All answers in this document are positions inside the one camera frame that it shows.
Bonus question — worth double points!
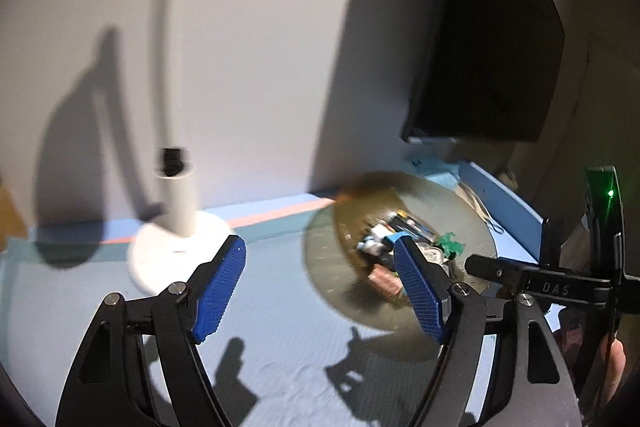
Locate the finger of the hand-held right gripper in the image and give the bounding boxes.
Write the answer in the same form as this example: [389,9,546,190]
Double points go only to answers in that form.
[541,216,565,270]
[465,254,526,288]

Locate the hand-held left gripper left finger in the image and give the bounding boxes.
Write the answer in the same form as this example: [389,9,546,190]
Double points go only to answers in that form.
[55,234,248,427]

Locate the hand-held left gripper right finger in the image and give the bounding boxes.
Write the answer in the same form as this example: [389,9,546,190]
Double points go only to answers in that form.
[392,235,583,427]

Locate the pink toy box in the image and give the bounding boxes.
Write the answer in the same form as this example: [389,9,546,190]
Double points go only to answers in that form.
[367,266,405,302]

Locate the light green crystal toy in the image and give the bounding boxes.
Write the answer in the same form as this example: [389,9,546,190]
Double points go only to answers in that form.
[436,231,467,262]

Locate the dark blue battery pack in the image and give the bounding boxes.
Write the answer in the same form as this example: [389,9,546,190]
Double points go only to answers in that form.
[387,213,437,240]

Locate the white small packet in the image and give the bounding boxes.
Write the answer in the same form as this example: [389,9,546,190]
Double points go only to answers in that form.
[356,234,387,257]

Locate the amber ribbed glass bowl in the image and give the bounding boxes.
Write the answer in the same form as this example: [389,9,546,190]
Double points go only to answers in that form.
[304,171,498,363]

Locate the person's right hand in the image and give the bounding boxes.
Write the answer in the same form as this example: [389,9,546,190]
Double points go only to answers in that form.
[604,337,629,411]

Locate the white desk lamp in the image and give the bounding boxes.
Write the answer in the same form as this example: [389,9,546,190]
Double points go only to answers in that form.
[40,0,232,297]

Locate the light blue cloth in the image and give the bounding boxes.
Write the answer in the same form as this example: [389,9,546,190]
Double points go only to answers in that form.
[407,158,463,188]

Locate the black monitor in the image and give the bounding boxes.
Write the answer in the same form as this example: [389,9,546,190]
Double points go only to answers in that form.
[400,0,568,144]

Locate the brown cardboard box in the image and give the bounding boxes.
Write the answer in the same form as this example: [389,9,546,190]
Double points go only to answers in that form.
[0,179,30,240]

